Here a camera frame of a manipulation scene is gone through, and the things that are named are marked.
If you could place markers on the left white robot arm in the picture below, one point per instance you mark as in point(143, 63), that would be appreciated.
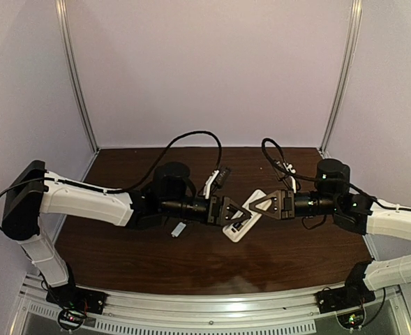
point(170, 193)

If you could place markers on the white remote control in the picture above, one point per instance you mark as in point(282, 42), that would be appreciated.
point(236, 231)

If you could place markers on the left aluminium frame post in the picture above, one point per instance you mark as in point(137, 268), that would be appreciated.
point(62, 16)

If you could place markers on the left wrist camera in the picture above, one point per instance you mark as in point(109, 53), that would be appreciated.
point(215, 181)

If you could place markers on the front aluminium rail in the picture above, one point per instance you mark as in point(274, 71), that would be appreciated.
point(285, 312)

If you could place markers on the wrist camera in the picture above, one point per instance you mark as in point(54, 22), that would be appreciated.
point(215, 181)
point(288, 177)

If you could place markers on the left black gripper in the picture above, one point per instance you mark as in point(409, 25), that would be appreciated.
point(213, 209)

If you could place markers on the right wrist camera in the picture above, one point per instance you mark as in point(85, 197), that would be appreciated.
point(288, 177)

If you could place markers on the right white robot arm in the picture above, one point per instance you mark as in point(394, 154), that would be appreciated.
point(356, 212)

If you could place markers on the aluminium frame post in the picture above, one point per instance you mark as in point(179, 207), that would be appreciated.
point(62, 16)
point(352, 37)

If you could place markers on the right aluminium frame post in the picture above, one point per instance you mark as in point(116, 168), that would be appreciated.
point(352, 37)

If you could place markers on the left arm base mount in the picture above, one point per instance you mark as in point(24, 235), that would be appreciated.
point(75, 306)

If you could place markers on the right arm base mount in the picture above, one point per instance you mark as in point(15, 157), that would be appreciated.
point(348, 303)

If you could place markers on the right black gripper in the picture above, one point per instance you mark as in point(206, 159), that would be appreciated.
point(287, 204)

